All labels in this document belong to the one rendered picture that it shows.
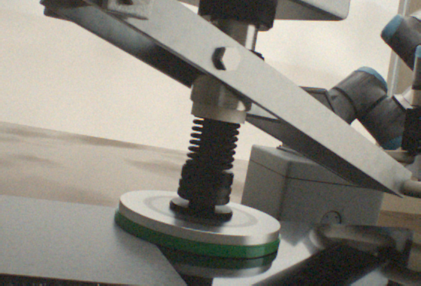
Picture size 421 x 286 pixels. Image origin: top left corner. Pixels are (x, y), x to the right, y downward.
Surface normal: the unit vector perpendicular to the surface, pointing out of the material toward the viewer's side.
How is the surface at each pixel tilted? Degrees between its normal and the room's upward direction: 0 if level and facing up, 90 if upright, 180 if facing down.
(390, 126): 92
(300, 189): 90
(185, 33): 90
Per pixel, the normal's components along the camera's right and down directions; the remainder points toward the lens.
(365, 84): 0.00, -0.37
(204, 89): -0.55, -0.06
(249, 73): 0.62, 0.15
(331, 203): 0.23, 0.09
